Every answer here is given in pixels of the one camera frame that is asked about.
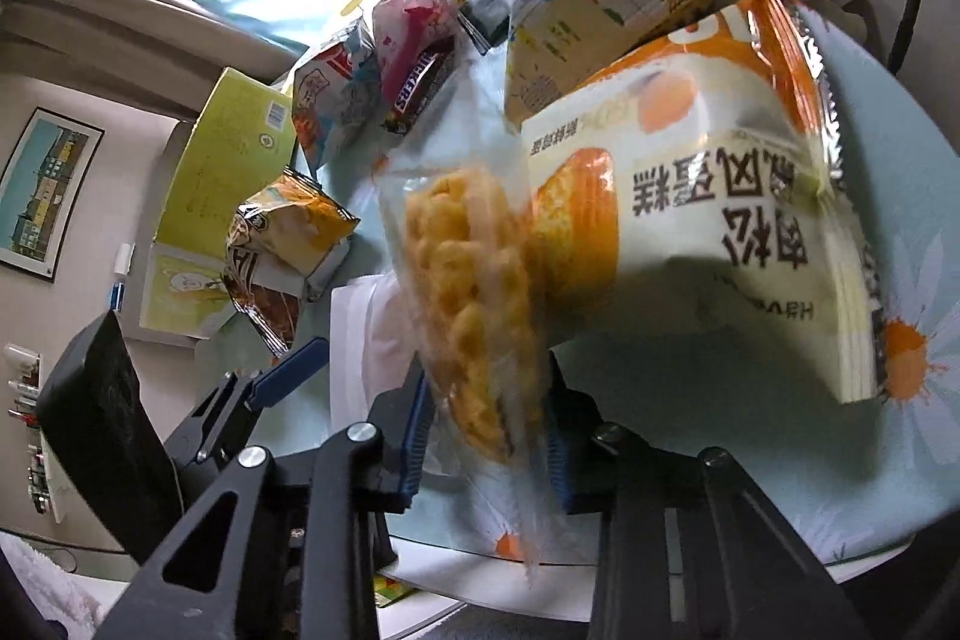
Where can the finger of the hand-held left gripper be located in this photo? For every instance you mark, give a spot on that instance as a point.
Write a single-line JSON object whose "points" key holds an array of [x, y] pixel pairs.
{"points": [[289, 370]]}

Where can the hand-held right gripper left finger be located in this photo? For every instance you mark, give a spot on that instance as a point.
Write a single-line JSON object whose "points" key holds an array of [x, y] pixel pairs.
{"points": [[409, 452]]}

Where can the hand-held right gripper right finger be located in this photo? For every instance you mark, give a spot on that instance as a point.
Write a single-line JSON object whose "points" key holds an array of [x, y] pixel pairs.
{"points": [[559, 460]]}

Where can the orange brown snack packet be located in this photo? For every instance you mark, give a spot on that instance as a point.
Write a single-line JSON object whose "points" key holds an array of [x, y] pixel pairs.
{"points": [[285, 242]]}

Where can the clear packet of fried twists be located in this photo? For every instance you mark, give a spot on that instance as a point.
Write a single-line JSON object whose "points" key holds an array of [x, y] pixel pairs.
{"points": [[465, 250]]}

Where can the green cardboard box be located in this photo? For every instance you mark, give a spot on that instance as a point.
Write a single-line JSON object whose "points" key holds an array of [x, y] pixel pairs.
{"points": [[217, 160]]}

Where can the white blue red snack packet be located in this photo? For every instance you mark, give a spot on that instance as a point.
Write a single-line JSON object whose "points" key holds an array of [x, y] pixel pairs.
{"points": [[330, 100]]}

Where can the brown chocolate bar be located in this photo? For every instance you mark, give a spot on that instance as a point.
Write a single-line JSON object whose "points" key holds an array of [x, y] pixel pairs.
{"points": [[416, 85]]}

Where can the orange white cake packet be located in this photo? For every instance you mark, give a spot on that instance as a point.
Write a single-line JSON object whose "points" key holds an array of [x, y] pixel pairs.
{"points": [[712, 175]]}

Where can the white plastic packet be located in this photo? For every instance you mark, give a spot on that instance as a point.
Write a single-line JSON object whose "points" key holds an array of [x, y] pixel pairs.
{"points": [[360, 325]]}

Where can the small blue tool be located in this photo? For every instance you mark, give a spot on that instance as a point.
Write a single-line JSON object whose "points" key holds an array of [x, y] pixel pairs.
{"points": [[116, 295]]}

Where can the yellow green paper piece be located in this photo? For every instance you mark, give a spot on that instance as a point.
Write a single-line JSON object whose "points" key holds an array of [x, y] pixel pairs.
{"points": [[386, 591]]}

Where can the white lint roller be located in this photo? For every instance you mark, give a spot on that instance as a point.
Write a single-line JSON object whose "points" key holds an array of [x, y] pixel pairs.
{"points": [[122, 259]]}

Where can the white fluffy towel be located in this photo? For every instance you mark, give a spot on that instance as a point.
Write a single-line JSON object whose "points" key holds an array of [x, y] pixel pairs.
{"points": [[45, 587]]}

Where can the grey headboard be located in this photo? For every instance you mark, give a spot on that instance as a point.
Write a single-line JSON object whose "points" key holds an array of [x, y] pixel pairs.
{"points": [[139, 212]]}

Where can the framed landscape picture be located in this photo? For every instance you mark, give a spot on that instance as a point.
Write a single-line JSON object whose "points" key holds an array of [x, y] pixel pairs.
{"points": [[45, 197]]}

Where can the pink snack packet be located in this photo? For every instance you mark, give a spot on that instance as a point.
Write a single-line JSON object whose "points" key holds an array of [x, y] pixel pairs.
{"points": [[409, 25]]}

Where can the beige curtain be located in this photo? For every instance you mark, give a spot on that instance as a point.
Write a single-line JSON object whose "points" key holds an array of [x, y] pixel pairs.
{"points": [[112, 3]]}

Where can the teal daisy tablecloth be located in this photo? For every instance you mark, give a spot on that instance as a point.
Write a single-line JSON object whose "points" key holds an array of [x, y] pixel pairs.
{"points": [[900, 160]]}

